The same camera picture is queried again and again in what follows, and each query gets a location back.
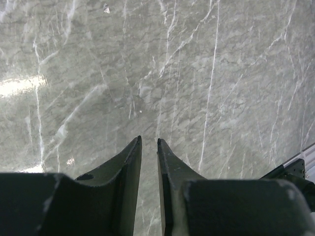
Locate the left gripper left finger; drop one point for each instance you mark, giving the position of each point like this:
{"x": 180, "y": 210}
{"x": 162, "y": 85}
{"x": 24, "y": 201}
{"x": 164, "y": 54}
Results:
{"x": 101, "y": 202}

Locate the small paper scrap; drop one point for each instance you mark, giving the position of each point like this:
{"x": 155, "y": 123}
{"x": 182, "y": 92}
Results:
{"x": 106, "y": 8}

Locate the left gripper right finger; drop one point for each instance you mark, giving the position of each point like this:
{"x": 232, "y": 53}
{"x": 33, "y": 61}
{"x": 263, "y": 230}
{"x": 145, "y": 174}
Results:
{"x": 192, "y": 205}

